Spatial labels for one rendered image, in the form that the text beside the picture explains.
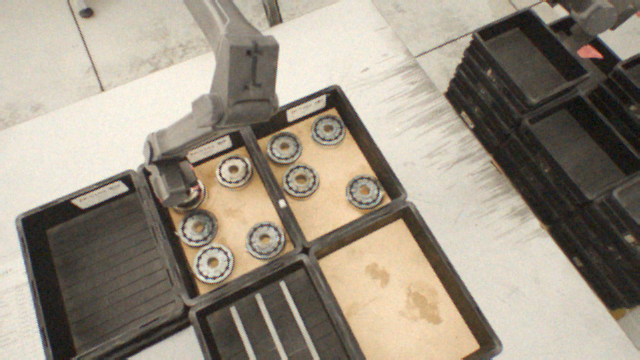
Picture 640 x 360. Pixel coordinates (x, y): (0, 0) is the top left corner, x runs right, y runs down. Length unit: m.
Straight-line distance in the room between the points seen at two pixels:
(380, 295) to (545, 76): 1.28
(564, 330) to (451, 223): 0.41
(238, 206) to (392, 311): 0.49
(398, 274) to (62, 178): 1.07
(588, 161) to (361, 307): 1.27
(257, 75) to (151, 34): 2.21
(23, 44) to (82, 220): 1.87
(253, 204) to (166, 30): 1.76
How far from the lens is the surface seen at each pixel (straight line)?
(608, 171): 2.07
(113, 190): 1.24
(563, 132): 2.06
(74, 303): 1.26
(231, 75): 0.57
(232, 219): 1.17
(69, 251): 1.30
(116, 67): 2.69
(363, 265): 1.12
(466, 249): 1.33
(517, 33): 2.14
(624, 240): 1.84
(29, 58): 2.96
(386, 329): 1.11
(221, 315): 1.13
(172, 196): 0.97
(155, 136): 0.92
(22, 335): 1.46
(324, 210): 1.16
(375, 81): 1.54
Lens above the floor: 1.92
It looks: 66 degrees down
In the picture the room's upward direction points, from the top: 2 degrees clockwise
